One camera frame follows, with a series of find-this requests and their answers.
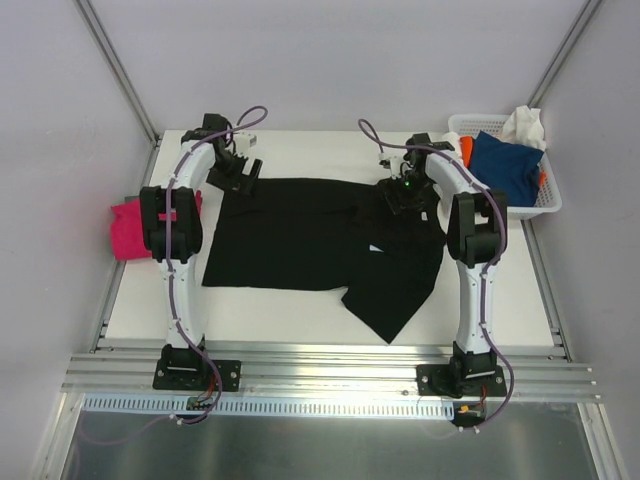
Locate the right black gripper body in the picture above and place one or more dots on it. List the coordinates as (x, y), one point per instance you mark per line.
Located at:
(400, 195)

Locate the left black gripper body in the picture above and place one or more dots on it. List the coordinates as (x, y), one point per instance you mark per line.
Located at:
(232, 180)

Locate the black t shirt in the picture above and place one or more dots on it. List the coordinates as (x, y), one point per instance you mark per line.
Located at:
(320, 235)

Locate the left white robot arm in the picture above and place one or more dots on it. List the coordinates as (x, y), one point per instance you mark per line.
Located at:
(185, 340)

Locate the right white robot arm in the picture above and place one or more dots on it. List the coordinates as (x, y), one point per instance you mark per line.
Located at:
(476, 237)

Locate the white t shirt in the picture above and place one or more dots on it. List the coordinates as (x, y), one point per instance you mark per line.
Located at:
(450, 142)

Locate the orange t shirt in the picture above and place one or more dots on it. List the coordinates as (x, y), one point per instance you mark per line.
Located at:
(466, 147)

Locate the white plastic basket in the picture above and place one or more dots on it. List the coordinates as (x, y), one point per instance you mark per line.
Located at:
(549, 199)

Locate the blue t shirt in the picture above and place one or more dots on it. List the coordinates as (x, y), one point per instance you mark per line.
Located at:
(511, 168)

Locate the folded pink t shirt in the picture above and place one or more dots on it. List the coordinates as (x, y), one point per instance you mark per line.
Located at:
(125, 232)

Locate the white cloth in basket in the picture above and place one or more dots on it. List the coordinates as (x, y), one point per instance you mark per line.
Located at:
(524, 127)

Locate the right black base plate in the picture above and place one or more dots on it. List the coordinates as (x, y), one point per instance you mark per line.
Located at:
(438, 380)

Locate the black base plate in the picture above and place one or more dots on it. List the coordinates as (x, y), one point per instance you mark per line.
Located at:
(438, 380)
(198, 378)

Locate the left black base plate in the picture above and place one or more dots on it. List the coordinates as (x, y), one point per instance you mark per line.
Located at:
(198, 378)

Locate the aluminium mounting rail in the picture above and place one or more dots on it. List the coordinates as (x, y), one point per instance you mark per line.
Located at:
(307, 370)

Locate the white slotted cable duct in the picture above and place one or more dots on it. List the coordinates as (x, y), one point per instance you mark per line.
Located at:
(270, 407)

